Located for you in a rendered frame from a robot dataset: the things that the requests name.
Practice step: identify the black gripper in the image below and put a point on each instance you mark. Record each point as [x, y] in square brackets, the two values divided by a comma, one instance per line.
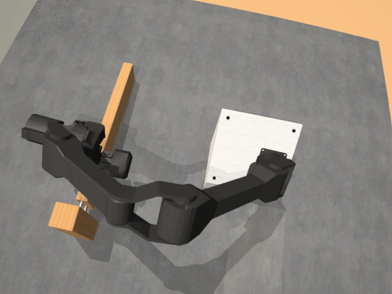
[116, 163]

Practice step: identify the long wooden rail with metal hooks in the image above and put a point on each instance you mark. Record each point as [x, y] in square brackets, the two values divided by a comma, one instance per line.
[113, 117]

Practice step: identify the wooden block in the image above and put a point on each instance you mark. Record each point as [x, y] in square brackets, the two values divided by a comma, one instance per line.
[73, 220]

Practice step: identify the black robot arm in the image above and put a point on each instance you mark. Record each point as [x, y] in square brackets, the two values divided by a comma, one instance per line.
[185, 210]

